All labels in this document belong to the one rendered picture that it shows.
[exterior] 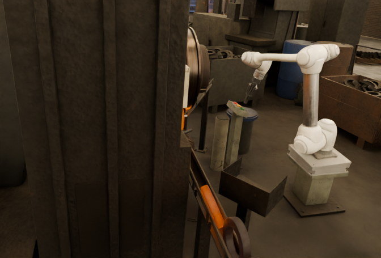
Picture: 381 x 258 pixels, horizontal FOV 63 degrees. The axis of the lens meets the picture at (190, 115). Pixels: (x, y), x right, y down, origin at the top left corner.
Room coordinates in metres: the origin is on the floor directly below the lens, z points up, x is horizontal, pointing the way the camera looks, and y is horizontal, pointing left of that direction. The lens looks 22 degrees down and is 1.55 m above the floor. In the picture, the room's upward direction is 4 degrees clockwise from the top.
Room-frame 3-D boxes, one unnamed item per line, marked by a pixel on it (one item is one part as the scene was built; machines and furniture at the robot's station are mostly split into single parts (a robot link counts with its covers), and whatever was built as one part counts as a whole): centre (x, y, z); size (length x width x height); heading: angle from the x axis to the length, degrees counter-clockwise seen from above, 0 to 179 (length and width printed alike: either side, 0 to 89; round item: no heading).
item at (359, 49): (9.07, -4.65, 0.16); 1.20 x 0.82 x 0.32; 8
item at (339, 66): (5.19, -2.23, 0.45); 0.59 x 0.59 x 0.89
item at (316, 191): (2.18, -1.03, 0.16); 0.40 x 0.40 x 0.31; 16
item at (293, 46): (5.07, -1.69, 0.45); 0.59 x 0.59 x 0.89
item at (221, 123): (2.55, -0.28, 0.26); 0.12 x 0.12 x 0.52
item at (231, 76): (4.49, -0.40, 0.39); 1.03 x 0.83 x 0.77; 123
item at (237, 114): (2.64, -0.42, 0.31); 0.24 x 0.16 x 0.62; 18
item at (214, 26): (6.23, -0.42, 0.55); 1.10 x 0.53 x 1.10; 38
